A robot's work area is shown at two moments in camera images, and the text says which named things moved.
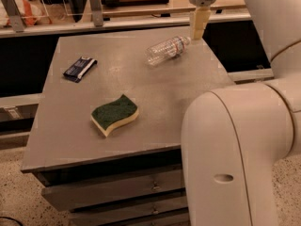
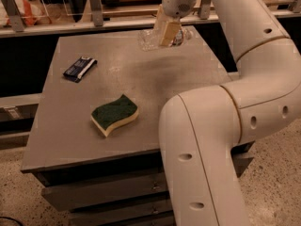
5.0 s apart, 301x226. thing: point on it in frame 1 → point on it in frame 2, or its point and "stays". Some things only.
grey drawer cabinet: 105,130 stays
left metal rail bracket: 11,8 stays
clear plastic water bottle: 166,51 → 150,39
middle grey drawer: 119,213 stays
